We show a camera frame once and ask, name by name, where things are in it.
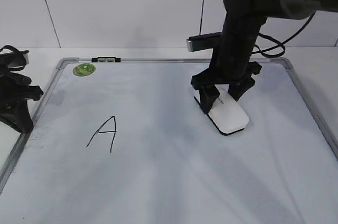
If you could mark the white whiteboard eraser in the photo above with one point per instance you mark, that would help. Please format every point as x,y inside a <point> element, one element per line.
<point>226,115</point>

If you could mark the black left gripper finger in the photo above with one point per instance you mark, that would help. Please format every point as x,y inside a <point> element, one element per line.
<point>17,116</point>

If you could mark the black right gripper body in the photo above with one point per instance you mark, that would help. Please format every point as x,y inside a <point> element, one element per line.
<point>229,63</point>

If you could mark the green round magnet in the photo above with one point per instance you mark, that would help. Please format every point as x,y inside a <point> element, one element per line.
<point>84,70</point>

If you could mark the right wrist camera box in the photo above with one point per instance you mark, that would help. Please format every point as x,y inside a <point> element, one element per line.
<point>203,42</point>

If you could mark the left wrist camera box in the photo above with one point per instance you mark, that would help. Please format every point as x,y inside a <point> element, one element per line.
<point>15,61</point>

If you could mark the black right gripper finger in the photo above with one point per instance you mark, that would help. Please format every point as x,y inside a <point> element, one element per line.
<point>208,95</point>
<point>238,89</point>

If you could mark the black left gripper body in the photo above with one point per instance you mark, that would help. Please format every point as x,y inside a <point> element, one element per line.
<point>16,89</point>

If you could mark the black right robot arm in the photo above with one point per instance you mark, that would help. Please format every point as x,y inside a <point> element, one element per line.
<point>246,17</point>

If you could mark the white whiteboard with aluminium frame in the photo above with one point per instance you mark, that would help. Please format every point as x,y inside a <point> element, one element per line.
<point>129,144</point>

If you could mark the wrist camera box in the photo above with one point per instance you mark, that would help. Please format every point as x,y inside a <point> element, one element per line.
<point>15,61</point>
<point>203,42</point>

